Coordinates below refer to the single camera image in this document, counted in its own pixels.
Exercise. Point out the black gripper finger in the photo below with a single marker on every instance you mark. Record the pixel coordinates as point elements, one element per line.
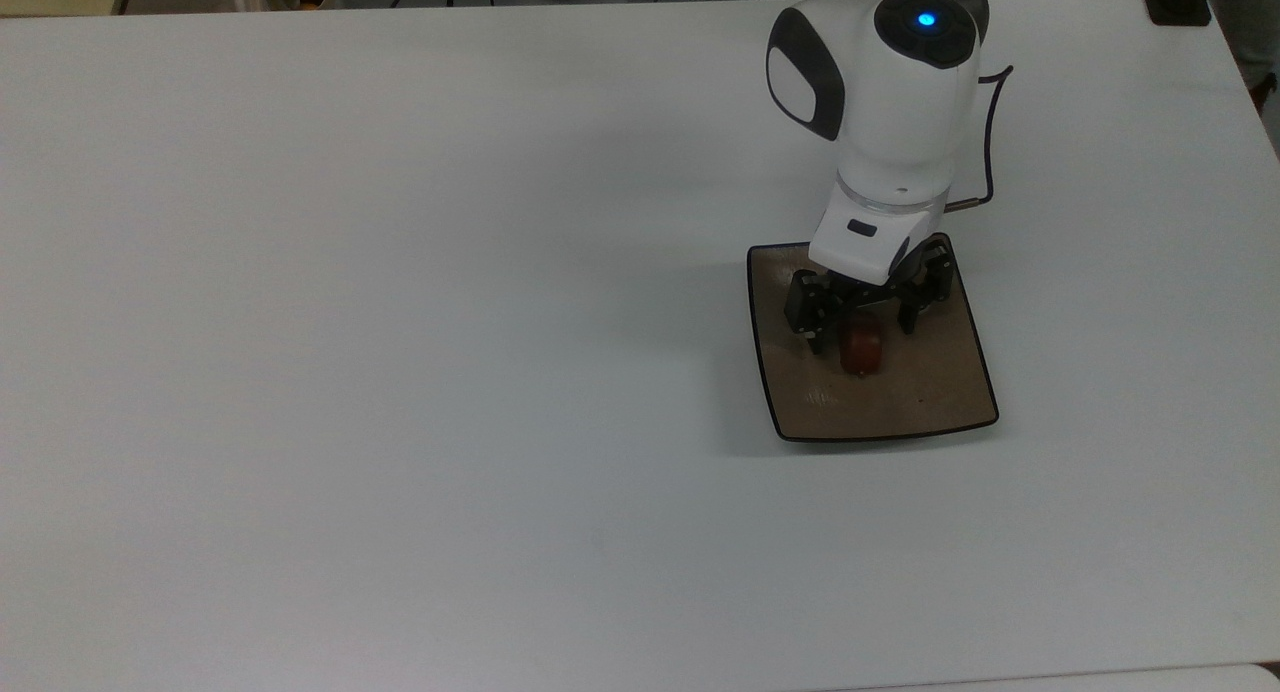
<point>808,307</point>
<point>925,277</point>

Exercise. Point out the square brown ceramic plate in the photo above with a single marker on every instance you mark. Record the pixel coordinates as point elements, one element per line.
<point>900,392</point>

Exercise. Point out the small round brown food item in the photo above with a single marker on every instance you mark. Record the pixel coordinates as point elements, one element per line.
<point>861,350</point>

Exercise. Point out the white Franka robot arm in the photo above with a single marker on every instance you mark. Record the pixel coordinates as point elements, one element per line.
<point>890,102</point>

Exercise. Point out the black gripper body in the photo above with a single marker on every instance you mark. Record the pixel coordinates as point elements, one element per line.
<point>868,292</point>

